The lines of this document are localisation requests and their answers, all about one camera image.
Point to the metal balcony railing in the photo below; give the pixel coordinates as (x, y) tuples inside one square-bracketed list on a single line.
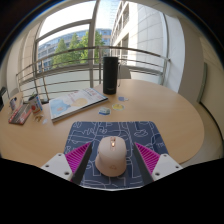
[(140, 51)]

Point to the light blue magazine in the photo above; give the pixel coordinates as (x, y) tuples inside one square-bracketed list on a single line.
[(73, 103)]

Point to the beige computer mouse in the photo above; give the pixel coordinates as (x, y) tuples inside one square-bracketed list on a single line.
[(111, 158)]

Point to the black drink bottle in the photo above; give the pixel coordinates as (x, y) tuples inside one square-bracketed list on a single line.
[(110, 76)]

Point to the round yellow sticker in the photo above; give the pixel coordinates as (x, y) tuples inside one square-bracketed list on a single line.
[(118, 106)]

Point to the blue and white sticker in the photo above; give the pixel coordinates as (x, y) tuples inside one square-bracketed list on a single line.
[(104, 111)]

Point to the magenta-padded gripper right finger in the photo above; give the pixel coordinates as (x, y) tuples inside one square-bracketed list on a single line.
[(165, 165)]

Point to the blue patterned mouse pad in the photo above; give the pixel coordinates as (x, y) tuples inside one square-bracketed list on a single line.
[(100, 130)]

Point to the blue cloud sticker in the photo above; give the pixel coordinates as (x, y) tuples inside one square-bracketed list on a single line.
[(122, 98)]

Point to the black and white printer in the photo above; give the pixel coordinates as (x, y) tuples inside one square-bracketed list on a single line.
[(2, 98)]

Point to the red magazine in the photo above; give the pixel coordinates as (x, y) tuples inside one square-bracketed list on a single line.
[(20, 115)]

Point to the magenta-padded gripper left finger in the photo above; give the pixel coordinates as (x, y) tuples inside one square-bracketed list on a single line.
[(58, 165)]

